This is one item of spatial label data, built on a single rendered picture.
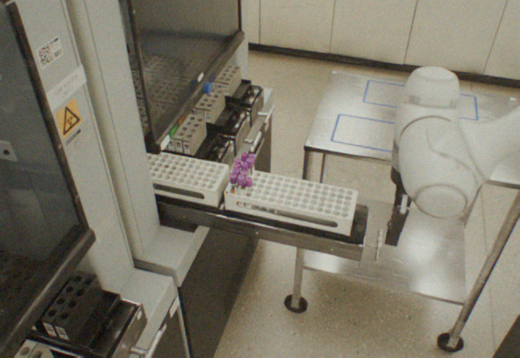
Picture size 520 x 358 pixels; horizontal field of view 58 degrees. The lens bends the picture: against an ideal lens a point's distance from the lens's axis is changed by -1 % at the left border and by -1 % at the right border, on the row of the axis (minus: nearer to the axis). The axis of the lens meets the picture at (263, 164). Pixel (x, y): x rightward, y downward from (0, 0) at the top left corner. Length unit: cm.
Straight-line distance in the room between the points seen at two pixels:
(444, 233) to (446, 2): 175
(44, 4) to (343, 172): 199
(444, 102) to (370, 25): 250
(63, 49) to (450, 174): 60
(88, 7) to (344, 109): 88
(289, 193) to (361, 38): 236
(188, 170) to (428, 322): 119
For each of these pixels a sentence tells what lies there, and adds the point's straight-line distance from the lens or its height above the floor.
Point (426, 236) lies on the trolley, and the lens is 189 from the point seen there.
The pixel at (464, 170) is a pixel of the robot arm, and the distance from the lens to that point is 75.
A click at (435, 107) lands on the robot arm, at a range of 87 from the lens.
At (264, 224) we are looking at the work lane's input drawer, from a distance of 111.
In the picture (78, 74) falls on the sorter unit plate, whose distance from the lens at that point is 82.
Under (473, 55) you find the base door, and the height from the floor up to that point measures 21.
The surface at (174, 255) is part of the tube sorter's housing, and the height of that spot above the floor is 73.
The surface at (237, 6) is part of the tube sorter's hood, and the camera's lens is 148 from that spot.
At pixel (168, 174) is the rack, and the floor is 86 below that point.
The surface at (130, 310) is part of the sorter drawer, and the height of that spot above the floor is 82.
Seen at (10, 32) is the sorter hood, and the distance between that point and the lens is 68.
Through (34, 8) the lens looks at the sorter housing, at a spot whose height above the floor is 137.
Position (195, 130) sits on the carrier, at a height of 88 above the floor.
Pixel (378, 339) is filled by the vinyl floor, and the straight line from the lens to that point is 192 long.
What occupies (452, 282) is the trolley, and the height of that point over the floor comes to 28.
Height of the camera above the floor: 162
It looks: 40 degrees down
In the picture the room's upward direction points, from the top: 1 degrees clockwise
